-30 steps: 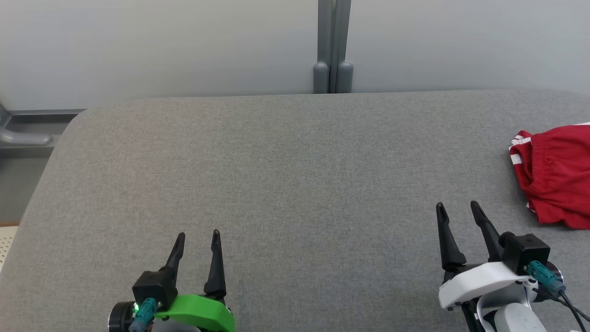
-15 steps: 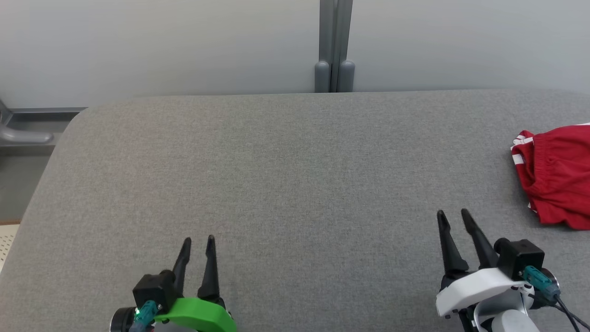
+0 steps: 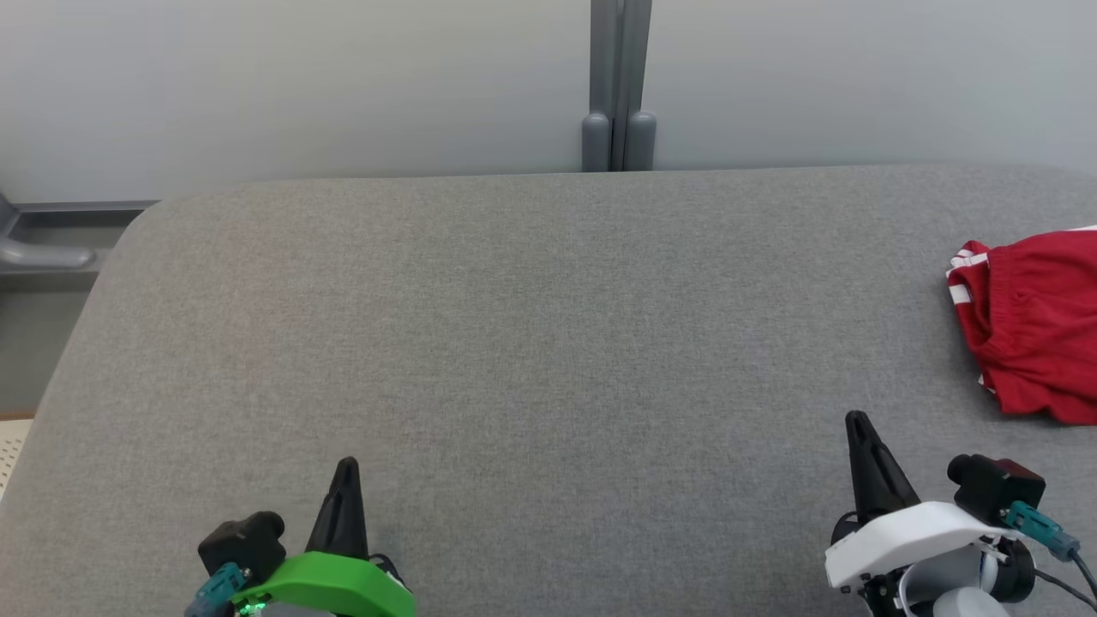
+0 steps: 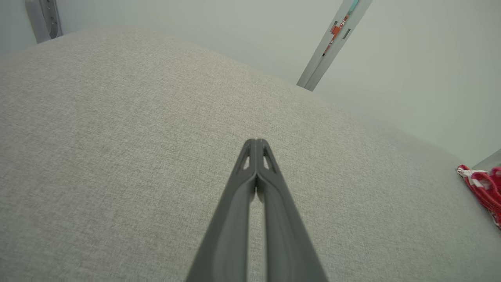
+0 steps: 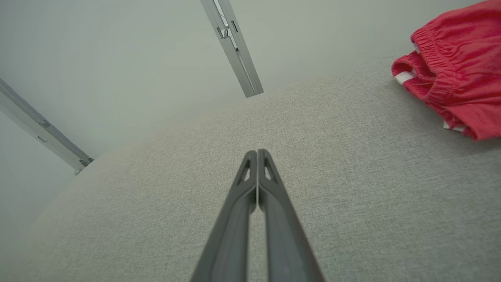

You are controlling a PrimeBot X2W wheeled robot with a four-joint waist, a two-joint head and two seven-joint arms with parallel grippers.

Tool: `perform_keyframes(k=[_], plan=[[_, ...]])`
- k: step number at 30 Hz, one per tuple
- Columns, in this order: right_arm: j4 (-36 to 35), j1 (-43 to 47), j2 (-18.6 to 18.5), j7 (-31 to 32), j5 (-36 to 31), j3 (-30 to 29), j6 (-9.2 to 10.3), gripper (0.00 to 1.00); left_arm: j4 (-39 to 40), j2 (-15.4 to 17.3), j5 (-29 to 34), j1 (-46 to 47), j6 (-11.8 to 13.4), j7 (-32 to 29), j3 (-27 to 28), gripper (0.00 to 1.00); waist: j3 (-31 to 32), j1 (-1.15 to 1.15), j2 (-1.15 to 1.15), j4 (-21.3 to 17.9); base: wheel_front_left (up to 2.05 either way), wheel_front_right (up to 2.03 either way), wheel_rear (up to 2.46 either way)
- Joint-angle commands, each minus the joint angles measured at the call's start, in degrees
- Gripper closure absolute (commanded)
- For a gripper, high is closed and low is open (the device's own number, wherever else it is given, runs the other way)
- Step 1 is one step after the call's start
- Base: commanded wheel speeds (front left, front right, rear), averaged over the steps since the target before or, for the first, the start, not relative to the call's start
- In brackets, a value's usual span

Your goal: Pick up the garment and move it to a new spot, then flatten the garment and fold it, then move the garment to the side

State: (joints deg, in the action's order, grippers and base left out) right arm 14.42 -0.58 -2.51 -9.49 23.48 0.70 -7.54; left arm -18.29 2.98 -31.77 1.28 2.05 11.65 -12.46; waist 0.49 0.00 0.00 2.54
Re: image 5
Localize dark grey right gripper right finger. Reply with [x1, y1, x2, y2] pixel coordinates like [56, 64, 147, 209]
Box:
[256, 148, 325, 282]

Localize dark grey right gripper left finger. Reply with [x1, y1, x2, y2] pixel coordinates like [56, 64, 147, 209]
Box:
[190, 150, 259, 282]

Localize red shorts with white stripe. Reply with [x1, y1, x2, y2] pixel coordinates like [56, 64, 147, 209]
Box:
[391, 0, 501, 141]

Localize grey double post orange strip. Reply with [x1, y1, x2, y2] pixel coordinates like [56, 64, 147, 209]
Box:
[200, 0, 265, 98]

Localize grey slotted post with foot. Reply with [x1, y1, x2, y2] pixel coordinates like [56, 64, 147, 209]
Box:
[0, 78, 94, 175]

